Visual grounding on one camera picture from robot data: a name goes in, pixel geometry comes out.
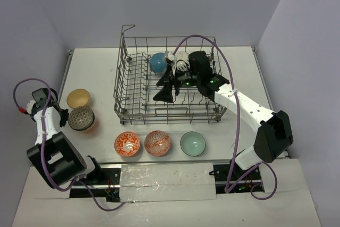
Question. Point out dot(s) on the tan bowl on table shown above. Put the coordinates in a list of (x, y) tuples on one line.
[(77, 98)]

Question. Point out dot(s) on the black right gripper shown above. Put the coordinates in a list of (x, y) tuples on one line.
[(165, 94)]

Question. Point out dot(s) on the orange floral pattern bowl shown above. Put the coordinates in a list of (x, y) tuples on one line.
[(127, 144)]

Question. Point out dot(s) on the white taped sheet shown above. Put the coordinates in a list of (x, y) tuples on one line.
[(167, 182)]

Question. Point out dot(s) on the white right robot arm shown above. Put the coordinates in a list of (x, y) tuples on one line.
[(273, 129)]

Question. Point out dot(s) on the orange geometric pattern bowl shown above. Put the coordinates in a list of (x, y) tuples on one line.
[(157, 143)]

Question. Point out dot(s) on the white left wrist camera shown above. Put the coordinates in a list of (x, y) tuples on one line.
[(26, 107)]

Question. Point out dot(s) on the pale green bowl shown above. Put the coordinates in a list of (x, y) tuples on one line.
[(192, 144)]

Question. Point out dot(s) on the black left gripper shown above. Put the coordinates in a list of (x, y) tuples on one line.
[(62, 117)]

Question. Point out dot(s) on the black mounting rail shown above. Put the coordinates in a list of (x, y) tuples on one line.
[(108, 183)]

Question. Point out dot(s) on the grey wire dish rack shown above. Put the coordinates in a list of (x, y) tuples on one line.
[(143, 96)]

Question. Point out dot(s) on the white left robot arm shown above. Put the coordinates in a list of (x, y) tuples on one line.
[(53, 155)]

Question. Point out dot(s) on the white bowl orange rim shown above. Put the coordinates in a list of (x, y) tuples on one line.
[(181, 62)]

